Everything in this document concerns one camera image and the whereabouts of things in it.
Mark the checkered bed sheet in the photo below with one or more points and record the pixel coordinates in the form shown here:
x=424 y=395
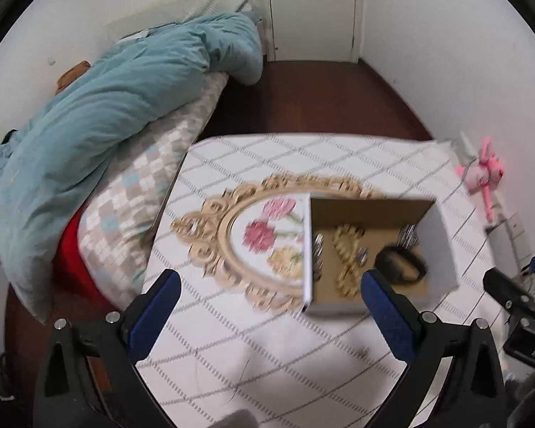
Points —
x=113 y=232

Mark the white wall socket panel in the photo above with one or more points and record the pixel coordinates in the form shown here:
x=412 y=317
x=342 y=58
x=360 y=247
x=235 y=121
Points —
x=517 y=232

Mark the white striped pillow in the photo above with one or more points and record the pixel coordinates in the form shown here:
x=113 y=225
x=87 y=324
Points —
x=216 y=7

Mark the white door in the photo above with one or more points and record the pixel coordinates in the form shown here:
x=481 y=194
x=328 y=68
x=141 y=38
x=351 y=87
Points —
x=313 y=30

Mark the pink panther plush toy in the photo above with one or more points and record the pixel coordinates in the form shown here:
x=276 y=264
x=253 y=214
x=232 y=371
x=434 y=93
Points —
x=482 y=174

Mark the white cardboard box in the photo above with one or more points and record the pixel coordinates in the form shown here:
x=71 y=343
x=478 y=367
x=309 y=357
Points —
x=404 y=239

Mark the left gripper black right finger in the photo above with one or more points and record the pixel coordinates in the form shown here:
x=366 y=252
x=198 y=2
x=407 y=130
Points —
x=472 y=394

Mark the black smart watch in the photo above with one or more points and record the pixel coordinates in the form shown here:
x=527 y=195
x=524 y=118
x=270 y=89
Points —
x=400 y=265

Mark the brown wooden headboard piece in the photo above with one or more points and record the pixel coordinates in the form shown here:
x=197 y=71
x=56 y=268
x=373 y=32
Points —
x=72 y=74

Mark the red blanket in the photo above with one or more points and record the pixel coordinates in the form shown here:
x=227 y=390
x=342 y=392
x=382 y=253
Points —
x=70 y=267

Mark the teal duvet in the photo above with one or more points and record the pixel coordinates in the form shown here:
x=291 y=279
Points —
x=50 y=166

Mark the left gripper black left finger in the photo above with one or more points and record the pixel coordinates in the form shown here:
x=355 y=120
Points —
x=88 y=376

